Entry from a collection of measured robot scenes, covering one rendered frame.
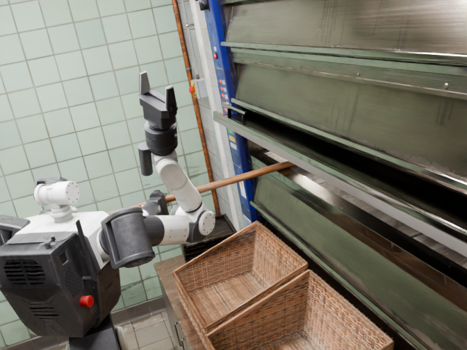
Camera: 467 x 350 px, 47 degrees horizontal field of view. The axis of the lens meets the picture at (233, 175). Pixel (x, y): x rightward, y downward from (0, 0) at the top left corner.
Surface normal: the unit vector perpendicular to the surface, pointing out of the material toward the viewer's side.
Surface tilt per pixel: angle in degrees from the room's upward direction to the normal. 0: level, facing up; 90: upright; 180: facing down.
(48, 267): 90
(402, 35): 70
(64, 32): 90
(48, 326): 105
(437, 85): 90
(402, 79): 90
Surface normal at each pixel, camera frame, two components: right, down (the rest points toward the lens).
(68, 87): 0.31, 0.25
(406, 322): -0.93, -0.11
